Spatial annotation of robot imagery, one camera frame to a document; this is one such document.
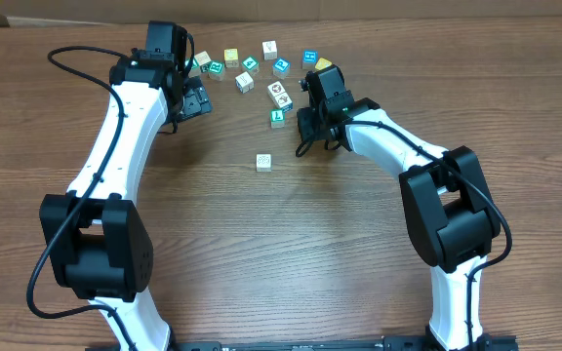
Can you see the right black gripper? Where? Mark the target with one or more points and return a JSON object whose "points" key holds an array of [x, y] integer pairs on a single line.
{"points": [[306, 117]]}

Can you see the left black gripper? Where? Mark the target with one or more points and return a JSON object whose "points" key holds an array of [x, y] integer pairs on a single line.
{"points": [[195, 97]]}

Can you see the white engraved block blue side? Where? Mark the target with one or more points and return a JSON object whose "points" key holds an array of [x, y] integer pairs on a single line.
{"points": [[263, 162]]}

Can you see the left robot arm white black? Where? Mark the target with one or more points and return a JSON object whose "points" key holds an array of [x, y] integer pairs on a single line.
{"points": [[96, 242]]}

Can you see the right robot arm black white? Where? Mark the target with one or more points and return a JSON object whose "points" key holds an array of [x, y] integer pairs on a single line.
{"points": [[450, 216]]}

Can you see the green block far left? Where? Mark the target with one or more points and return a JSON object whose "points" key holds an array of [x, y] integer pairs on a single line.
{"points": [[195, 69]]}

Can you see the green letter L block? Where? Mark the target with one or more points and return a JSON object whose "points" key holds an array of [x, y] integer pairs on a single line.
{"points": [[277, 118]]}

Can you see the green letter R block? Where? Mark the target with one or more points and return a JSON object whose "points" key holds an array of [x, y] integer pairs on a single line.
{"points": [[216, 70]]}

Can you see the white block red picture upper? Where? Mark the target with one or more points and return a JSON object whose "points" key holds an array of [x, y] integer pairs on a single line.
{"points": [[275, 89]]}

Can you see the white block red picture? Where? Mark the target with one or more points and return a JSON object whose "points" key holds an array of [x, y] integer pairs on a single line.
{"points": [[283, 102], [275, 89]]}

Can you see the white block red picture lower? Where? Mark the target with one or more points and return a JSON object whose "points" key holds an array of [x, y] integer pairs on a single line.
{"points": [[283, 102]]}

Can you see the plain wooden block number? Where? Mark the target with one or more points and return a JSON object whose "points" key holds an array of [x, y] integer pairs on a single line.
{"points": [[203, 61]]}

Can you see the yellow top block left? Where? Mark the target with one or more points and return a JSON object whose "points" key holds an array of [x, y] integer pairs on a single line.
{"points": [[231, 58]]}

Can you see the yellow block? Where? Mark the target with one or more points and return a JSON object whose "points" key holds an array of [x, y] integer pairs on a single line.
{"points": [[231, 58], [322, 63]]}

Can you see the yellow block far right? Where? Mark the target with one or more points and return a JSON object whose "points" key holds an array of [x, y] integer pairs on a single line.
{"points": [[322, 63]]}

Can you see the blue letter P block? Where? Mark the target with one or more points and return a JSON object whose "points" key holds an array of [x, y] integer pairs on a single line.
{"points": [[281, 68]]}

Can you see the blue block top right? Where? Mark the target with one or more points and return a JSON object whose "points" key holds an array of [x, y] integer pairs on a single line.
{"points": [[309, 59]]}

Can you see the green block number four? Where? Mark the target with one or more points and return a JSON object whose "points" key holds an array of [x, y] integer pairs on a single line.
{"points": [[251, 65]]}

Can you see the white block top centre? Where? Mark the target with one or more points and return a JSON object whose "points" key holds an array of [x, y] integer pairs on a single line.
{"points": [[269, 49]]}

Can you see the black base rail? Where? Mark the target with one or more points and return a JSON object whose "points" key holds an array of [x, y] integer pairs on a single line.
{"points": [[344, 345]]}

